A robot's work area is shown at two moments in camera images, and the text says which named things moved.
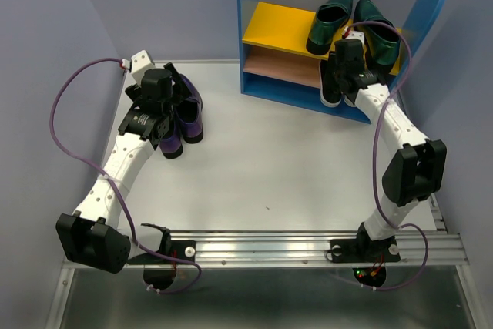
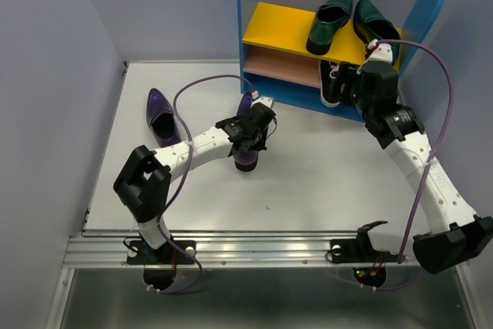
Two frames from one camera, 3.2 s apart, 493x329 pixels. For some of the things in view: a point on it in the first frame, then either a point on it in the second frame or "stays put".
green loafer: [380, 35] stays put
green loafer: [330, 15] stays put
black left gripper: [180, 92] -> [260, 144]
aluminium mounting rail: [420, 249] stays put
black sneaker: [330, 93] stays put
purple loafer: [189, 113] -> [245, 160]
